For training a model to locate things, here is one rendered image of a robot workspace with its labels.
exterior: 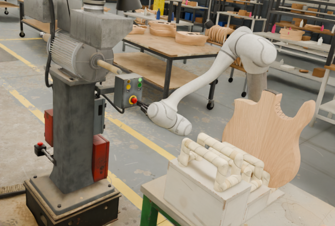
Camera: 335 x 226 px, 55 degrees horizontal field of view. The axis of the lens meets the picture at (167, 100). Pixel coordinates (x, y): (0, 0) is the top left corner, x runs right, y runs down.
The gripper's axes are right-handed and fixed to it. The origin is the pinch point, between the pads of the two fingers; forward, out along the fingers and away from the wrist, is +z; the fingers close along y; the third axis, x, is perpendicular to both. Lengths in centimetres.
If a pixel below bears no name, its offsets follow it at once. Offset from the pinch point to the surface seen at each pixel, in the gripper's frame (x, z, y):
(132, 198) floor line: -97, 25, 22
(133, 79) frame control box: 13.7, 8.8, -0.4
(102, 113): -15.9, 28.4, -9.3
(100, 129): -28.2, 28.9, -9.5
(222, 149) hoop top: 22, -88, -37
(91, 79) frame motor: 16.5, 11.1, -29.0
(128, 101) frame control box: -0.2, 8.6, -3.4
